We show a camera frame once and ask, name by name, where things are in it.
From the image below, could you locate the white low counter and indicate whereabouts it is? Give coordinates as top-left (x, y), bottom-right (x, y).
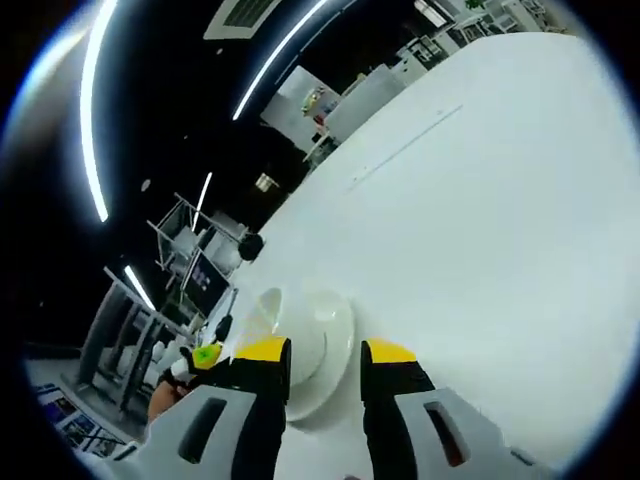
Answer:
top-left (329, 62), bottom-right (416, 146)

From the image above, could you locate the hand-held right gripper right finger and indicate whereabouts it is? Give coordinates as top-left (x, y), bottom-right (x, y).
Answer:
top-left (360, 338), bottom-right (552, 480)

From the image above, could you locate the ceiling air conditioner vent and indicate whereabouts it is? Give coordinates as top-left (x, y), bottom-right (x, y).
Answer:
top-left (203, 0), bottom-right (282, 42)

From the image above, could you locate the short ceiling light strip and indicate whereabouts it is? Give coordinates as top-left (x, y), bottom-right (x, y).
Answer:
top-left (190, 171), bottom-right (214, 234)
top-left (123, 264), bottom-right (157, 312)

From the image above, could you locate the open silver laptop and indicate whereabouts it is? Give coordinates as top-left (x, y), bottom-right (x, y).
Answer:
top-left (180, 249), bottom-right (233, 319)

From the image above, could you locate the person's left hand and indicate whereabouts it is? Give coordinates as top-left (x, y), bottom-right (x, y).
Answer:
top-left (148, 382), bottom-right (190, 427)

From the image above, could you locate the white coffee cup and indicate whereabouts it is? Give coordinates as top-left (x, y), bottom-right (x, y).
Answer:
top-left (255, 277), bottom-right (347, 347)

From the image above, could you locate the tall grey metal shelf rack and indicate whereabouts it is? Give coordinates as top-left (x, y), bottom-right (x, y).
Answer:
top-left (73, 266), bottom-right (169, 417)

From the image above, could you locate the white partition cabinet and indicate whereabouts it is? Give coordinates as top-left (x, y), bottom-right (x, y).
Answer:
top-left (259, 64), bottom-right (347, 152)

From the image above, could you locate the white tabletop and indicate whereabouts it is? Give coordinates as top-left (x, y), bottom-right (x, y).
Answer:
top-left (219, 29), bottom-right (637, 480)

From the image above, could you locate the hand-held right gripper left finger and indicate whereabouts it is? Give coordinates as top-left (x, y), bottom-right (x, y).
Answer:
top-left (107, 337), bottom-right (293, 480)

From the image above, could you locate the black round pouch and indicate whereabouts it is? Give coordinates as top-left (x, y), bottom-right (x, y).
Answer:
top-left (238, 233), bottom-right (266, 262)

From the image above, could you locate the white saucer coffee tray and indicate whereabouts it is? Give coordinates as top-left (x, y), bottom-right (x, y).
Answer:
top-left (285, 298), bottom-right (358, 437)

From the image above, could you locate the straight ceiling light strip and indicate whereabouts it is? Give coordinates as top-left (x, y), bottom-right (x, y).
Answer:
top-left (231, 0), bottom-right (329, 122)

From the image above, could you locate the long curved ceiling light strip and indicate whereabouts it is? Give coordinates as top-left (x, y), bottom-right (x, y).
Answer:
top-left (78, 0), bottom-right (120, 224)

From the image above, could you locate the printed picture board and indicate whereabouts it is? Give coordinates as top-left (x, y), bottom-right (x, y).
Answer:
top-left (33, 381), bottom-right (129, 459)

